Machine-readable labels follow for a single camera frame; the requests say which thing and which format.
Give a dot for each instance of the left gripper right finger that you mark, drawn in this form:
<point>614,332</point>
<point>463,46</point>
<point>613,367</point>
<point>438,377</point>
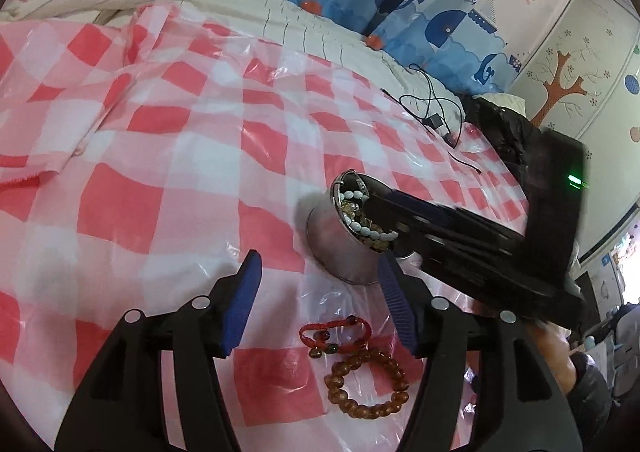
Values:
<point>519,405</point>

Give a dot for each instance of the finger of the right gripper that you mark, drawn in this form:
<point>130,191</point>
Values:
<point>455,254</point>
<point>411,218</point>

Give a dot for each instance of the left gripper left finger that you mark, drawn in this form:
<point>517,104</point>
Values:
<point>118,405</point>

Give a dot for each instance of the right human hand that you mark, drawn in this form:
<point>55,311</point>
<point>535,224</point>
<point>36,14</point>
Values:
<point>551,343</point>

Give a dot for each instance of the round silver metal tin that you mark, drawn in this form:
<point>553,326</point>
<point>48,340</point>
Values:
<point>340,234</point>

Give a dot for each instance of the black jacket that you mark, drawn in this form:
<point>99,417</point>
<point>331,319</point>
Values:
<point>524,148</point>

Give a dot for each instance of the red white checkered plastic sheet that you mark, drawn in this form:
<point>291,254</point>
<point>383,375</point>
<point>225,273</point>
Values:
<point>139,164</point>

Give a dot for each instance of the white striped bed sheet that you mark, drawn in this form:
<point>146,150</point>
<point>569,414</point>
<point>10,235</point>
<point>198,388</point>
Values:
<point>284,23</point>

